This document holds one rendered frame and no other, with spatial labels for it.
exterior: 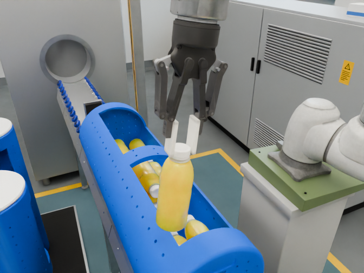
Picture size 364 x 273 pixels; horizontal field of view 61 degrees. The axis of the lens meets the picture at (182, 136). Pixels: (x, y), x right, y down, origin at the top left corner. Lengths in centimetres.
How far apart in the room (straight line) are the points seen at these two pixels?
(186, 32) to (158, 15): 544
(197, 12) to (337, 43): 185
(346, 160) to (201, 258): 63
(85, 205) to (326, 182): 198
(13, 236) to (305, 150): 108
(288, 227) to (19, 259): 100
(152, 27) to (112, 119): 462
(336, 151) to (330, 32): 130
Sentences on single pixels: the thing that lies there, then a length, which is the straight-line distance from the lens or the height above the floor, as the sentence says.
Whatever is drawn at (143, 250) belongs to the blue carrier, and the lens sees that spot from 76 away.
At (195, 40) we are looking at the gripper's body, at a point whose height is 165.
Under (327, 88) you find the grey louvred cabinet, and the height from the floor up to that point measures 101.
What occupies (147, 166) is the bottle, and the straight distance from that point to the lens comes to 102.
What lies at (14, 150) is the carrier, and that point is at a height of 92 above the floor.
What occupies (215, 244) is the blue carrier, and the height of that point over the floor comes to 123.
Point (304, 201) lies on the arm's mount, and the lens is 114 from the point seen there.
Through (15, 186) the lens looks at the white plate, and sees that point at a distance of 129.
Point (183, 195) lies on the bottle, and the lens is 60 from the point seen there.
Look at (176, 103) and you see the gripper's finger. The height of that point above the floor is 154.
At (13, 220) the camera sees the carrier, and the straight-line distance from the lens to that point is 126.
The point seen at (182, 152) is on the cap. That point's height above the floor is 145.
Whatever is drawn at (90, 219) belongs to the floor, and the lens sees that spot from 259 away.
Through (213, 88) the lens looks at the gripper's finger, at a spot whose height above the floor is 156.
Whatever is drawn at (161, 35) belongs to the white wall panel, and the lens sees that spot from 599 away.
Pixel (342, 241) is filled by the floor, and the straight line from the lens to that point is 261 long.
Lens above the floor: 175
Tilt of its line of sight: 29 degrees down
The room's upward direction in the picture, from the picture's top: straight up
